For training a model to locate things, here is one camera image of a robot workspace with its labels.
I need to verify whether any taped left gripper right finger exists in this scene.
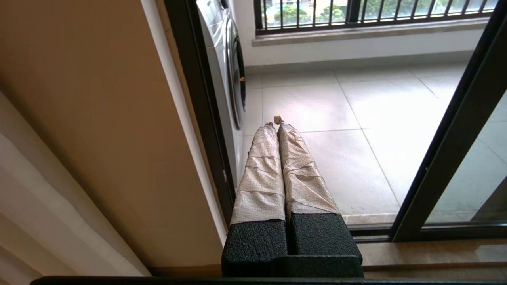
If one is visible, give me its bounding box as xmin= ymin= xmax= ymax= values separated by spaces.
xmin=273 ymin=115 xmax=364 ymax=258

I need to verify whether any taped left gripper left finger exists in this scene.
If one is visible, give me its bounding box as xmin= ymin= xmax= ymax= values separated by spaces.
xmin=221 ymin=122 xmax=288 ymax=278

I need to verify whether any dark framed sliding glass door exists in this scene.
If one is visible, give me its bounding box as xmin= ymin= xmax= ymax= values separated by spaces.
xmin=390 ymin=4 xmax=507 ymax=243

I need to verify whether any white front-load washing machine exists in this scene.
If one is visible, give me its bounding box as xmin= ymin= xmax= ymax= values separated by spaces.
xmin=196 ymin=0 xmax=247 ymax=190

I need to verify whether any black balcony railing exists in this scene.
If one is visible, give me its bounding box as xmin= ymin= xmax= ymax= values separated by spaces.
xmin=253 ymin=0 xmax=499 ymax=36

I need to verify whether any beige curtain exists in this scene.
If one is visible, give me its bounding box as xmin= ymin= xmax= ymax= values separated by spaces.
xmin=0 ymin=90 xmax=151 ymax=277

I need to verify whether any dark window frame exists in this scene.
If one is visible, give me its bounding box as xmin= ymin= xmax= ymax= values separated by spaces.
xmin=253 ymin=0 xmax=363 ymax=30

